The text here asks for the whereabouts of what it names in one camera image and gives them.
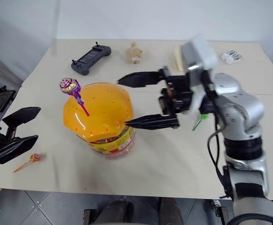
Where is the clear plastic lollipop jar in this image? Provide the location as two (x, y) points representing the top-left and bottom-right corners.
(79, 126), (137, 161)

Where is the purple lollipop with pink stick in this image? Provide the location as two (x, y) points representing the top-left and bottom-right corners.
(59, 77), (90, 117)

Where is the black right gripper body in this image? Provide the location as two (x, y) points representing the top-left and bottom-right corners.
(158, 66), (194, 116)

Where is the orange perforated jar lid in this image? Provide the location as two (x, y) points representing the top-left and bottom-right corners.
(63, 82), (134, 143)

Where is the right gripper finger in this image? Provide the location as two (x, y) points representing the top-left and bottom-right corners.
(117, 71), (163, 89)
(124, 114), (180, 131)

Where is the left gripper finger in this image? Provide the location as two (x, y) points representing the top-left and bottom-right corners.
(0, 135), (39, 165)
(1, 106), (42, 142)

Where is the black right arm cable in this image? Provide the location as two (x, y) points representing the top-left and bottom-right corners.
(203, 70), (233, 199)

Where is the lollipop with green stick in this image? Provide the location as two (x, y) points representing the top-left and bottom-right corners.
(192, 113), (209, 131)

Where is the black handheld game controller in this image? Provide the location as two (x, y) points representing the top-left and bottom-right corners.
(71, 41), (112, 76)

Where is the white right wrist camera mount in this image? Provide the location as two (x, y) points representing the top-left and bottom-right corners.
(181, 37), (218, 113)

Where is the white printed packet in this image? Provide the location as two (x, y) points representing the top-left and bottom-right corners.
(220, 49), (243, 65)

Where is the beige plush toy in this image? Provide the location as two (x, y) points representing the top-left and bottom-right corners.
(123, 41), (144, 65)

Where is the orange lollipop with orange stick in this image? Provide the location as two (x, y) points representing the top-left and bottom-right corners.
(12, 153), (42, 173)

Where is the dark grey rounded shape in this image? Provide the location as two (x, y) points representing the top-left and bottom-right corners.
(98, 200), (135, 225)

